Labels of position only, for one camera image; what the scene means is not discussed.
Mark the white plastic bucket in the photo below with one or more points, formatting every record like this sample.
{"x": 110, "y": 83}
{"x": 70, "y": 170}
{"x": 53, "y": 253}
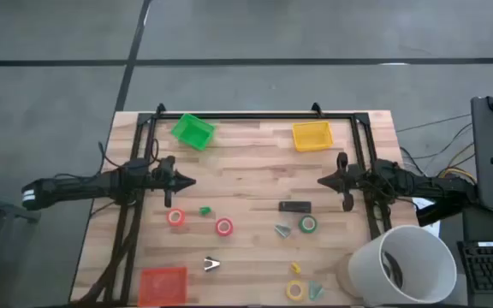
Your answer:
{"x": 366, "y": 274}

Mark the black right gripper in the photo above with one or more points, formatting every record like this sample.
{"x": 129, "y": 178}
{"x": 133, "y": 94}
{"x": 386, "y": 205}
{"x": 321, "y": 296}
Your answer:
{"x": 344, "y": 179}

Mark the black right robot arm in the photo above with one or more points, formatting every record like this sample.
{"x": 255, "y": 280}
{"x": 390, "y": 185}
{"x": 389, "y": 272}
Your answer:
{"x": 422, "y": 184}

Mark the orange plastic basket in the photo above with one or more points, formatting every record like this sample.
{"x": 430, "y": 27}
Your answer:
{"x": 163, "y": 286}

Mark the black stapler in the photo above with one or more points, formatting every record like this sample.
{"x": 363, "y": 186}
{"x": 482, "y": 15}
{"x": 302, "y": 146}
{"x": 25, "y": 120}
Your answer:
{"x": 294, "y": 207}

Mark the yellow tape roll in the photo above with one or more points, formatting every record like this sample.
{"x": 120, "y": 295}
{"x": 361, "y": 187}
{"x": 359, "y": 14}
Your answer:
{"x": 288, "y": 291}

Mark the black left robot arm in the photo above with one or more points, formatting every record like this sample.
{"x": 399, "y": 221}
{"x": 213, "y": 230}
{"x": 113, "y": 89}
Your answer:
{"x": 79, "y": 188}

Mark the green mini stapler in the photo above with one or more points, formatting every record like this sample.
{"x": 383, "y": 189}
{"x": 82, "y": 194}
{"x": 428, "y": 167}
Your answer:
{"x": 205, "y": 210}

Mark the grey staple remover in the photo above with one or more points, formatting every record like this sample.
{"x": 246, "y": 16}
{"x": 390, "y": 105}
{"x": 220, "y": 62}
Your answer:
{"x": 281, "y": 231}

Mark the yellow mini stapler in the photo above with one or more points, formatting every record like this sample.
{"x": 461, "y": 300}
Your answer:
{"x": 295, "y": 268}

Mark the green tape roll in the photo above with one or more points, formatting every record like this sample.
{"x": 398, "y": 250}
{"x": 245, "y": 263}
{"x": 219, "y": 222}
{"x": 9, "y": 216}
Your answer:
{"x": 301, "y": 224}

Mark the yellow plastic basket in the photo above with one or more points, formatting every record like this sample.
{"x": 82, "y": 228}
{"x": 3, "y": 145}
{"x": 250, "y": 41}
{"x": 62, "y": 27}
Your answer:
{"x": 313, "y": 137}

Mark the black table frame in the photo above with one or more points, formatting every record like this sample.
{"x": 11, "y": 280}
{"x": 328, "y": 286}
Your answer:
{"x": 251, "y": 115}

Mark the red tape roll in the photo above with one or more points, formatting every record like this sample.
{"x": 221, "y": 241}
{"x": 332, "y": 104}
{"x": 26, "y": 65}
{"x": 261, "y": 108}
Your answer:
{"x": 217, "y": 227}

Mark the black flat bar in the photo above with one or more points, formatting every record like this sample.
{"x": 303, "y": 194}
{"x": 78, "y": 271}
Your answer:
{"x": 443, "y": 209}

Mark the black keyboard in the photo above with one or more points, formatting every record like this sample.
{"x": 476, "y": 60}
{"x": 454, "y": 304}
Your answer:
{"x": 490, "y": 269}

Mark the orange tape roll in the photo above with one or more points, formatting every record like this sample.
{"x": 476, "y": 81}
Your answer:
{"x": 168, "y": 217}

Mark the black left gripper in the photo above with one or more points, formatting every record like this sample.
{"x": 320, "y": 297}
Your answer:
{"x": 167, "y": 171}

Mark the white paper sheet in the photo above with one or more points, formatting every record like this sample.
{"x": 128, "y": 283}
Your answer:
{"x": 434, "y": 229}

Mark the green plastic basket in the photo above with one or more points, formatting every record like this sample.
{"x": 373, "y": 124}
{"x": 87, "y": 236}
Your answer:
{"x": 193, "y": 132}

